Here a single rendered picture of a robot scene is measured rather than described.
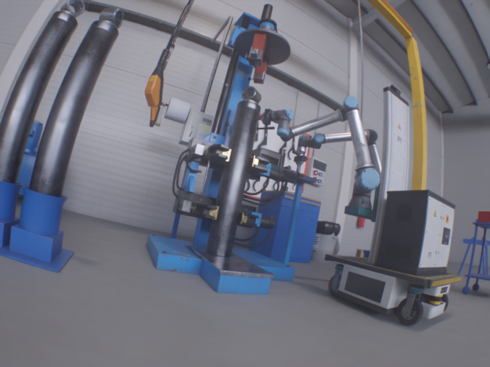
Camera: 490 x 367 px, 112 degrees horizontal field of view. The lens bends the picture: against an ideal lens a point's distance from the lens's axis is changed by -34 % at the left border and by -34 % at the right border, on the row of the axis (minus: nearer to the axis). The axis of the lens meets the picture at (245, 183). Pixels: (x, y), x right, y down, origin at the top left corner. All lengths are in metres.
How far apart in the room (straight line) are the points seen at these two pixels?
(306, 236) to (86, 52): 3.31
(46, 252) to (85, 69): 1.04
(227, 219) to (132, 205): 2.19
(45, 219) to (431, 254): 2.28
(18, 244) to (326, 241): 3.80
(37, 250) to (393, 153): 2.48
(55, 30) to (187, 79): 3.03
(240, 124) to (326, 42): 5.16
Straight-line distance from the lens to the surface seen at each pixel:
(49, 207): 1.49
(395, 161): 2.14
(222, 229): 1.98
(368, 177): 1.78
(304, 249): 3.67
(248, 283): 1.66
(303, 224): 3.58
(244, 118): 2.14
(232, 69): 2.75
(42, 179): 1.50
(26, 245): 1.54
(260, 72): 2.65
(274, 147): 4.71
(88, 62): 1.63
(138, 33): 4.74
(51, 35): 1.80
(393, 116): 2.25
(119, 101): 4.14
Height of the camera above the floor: 0.50
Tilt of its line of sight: 8 degrees up
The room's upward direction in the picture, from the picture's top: 11 degrees clockwise
